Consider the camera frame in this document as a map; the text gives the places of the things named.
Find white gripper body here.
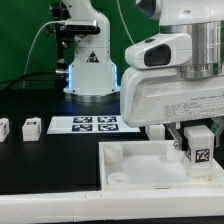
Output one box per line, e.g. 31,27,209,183
120,68,224,127

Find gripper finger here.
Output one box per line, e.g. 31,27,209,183
166,123,183,151
211,116,224,147

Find white square tabletop tray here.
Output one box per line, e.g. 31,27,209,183
99,140,224,191

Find white marker sheet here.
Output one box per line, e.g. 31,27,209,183
47,115,140,134

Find white front fence wall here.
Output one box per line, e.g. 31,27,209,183
0,188,224,224

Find white cable right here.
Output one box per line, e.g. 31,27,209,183
115,0,136,46

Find white cable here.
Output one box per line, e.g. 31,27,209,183
22,20,66,90
115,0,136,46

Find black camera on stand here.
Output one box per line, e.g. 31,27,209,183
45,1,100,75

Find white cable left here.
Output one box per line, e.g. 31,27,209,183
22,20,66,90

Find black cables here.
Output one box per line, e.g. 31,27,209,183
0,70,65,90

